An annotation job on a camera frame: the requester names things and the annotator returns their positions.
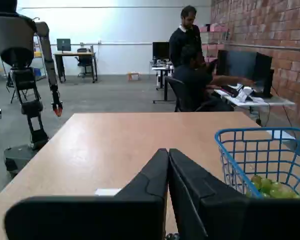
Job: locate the white table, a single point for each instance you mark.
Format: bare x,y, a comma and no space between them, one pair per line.
270,101

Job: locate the light green toy fruit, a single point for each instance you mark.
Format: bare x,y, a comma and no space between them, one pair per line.
266,185

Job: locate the cardboard box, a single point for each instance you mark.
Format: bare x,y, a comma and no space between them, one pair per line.
134,76

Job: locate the wooden desk with black legs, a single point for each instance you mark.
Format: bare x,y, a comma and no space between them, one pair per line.
72,53

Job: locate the long white tape strip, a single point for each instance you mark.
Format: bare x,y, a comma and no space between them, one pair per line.
105,192

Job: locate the shelf rack with pink bins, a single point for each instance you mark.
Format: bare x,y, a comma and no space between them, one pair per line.
212,28

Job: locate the person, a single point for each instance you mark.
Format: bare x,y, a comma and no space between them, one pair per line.
192,77
183,42

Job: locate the black computer monitor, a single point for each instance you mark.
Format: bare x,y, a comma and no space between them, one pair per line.
265,75
240,63
63,45
161,50

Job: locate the grey humanoid robot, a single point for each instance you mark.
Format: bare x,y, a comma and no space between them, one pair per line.
12,37

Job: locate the small white desk item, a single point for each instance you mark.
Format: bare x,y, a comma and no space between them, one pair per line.
245,95

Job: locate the black toy grapes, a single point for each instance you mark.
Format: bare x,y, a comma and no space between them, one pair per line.
172,237

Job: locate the black office chair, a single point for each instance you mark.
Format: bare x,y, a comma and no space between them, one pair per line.
177,92
84,60

